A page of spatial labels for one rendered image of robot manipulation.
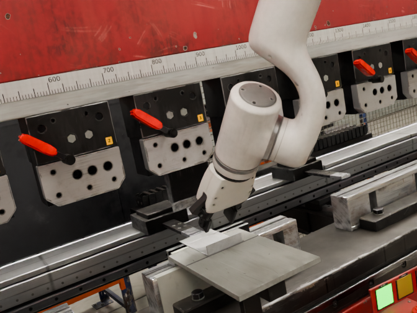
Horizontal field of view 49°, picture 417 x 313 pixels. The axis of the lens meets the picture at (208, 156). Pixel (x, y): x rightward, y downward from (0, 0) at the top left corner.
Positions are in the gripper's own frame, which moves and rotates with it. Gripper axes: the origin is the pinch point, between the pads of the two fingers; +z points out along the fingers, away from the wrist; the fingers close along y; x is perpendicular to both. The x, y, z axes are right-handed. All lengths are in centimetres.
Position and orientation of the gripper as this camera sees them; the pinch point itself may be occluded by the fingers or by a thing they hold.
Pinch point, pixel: (217, 217)
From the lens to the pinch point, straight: 95.2
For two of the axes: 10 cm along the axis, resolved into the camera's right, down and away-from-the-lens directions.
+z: -1.8, 7.0, 6.9
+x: 5.1, 6.7, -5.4
